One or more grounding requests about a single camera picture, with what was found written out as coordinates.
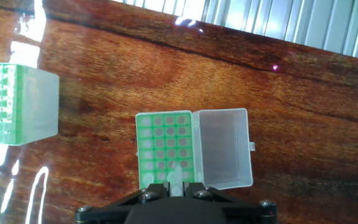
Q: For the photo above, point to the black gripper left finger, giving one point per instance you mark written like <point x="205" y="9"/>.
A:
<point x="110" y="211"/>

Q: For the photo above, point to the tall translucent green tip box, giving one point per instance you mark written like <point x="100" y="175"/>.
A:
<point x="222" y="149"/>

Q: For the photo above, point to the glossy brown wooden board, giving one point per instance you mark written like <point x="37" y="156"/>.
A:
<point x="228" y="77"/>

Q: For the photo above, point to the low green rack tip box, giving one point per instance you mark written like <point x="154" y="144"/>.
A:
<point x="39" y="105"/>

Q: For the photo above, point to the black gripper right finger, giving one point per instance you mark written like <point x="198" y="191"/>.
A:
<point x="244" y="211"/>

